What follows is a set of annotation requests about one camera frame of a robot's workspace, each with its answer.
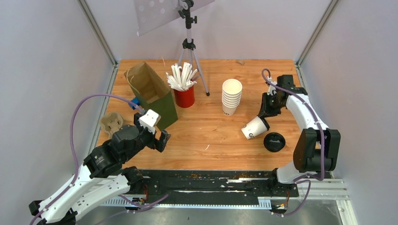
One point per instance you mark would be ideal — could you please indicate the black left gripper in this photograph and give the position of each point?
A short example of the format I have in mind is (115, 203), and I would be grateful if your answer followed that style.
(159, 144)

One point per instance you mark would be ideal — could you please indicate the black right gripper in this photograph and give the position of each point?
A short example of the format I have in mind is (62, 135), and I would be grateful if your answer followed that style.
(265, 111)

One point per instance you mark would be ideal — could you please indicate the white paper cup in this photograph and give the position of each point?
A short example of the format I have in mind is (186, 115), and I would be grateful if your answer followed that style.
(255, 127)

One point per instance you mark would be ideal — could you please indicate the black plastic cup lid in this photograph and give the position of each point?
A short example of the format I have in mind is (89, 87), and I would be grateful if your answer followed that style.
(274, 142)

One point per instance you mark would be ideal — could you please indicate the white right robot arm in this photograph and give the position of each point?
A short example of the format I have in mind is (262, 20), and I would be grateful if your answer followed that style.
(317, 149)

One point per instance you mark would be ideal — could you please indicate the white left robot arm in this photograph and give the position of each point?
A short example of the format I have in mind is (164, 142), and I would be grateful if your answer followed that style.
(101, 177)

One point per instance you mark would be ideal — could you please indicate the stack of white paper cups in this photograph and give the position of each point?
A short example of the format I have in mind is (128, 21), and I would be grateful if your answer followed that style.
(231, 96)

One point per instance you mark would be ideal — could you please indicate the green paper bag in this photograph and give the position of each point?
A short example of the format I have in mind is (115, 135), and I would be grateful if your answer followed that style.
(152, 93)

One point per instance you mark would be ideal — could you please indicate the blue toy brick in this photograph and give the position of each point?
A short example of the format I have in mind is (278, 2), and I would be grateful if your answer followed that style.
(134, 102)

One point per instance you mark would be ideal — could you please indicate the red straw holder cup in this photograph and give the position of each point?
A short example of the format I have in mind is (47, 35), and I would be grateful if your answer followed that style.
(185, 99)

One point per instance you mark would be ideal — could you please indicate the cardboard cup carrier tray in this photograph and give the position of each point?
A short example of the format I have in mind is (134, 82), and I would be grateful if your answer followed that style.
(111, 123)

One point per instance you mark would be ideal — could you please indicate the white wrapped straws bundle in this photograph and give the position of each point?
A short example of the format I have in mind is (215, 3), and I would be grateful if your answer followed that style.
(181, 77)

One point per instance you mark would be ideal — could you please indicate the white perforated board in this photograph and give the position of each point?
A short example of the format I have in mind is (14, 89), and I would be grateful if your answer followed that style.
(152, 14)

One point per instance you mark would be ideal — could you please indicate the white tripod stand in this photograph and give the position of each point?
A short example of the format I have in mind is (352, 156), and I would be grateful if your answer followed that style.
(191, 46)

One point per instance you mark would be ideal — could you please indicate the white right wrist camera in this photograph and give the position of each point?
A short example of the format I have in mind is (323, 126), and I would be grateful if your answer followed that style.
(272, 90)

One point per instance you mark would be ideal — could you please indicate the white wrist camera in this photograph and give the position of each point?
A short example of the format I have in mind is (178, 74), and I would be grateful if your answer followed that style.
(272, 90)
(149, 120)

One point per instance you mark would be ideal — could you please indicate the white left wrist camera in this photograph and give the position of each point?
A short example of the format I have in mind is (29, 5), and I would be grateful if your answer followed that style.
(149, 120)

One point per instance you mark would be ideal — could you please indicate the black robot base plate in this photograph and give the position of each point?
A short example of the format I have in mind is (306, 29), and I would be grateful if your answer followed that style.
(210, 187)

